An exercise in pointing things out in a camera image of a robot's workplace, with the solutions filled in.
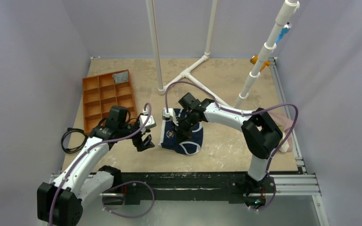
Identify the navy blue underwear white trim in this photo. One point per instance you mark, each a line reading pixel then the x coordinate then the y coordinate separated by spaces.
pixel 190 146

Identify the white PVC pipe frame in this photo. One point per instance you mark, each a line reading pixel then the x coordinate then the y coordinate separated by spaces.
pixel 184 38

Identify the orange compartment tray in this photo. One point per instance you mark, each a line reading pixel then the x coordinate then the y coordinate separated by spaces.
pixel 100 93

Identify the pink cloth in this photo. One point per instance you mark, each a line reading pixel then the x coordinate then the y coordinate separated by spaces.
pixel 284 124

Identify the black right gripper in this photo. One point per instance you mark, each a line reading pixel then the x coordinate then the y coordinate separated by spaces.
pixel 184 125

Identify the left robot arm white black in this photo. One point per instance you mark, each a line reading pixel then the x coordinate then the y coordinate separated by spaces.
pixel 62 201

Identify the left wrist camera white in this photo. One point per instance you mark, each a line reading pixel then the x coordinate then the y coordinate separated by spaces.
pixel 146 121

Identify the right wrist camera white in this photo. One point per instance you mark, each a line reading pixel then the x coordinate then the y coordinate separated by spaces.
pixel 169 114

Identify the aluminium extrusion frame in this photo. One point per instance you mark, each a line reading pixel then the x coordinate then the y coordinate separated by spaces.
pixel 289 184

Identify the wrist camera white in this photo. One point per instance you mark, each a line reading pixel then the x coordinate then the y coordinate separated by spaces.
pixel 146 121
pixel 169 114

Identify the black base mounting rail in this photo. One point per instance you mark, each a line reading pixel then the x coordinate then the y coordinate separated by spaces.
pixel 231 187

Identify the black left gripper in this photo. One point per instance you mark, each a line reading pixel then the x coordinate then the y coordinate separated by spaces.
pixel 140 144

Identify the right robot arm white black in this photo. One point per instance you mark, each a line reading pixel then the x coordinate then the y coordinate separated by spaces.
pixel 260 131

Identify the grey folded cloth in tray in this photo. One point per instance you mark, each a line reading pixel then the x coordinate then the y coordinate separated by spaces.
pixel 121 77

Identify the white PVC angled pole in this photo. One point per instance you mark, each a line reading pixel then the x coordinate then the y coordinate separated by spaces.
pixel 288 8

